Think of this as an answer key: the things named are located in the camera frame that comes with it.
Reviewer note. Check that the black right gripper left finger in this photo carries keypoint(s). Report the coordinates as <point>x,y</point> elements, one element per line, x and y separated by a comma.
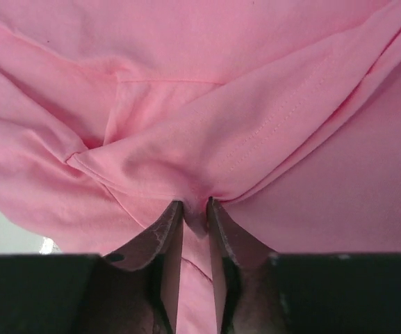
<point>134,289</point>

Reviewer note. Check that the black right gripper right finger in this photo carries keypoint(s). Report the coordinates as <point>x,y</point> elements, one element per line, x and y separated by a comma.
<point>259,290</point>

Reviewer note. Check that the pink t shirt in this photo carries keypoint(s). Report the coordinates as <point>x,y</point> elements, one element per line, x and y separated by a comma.
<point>288,112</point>

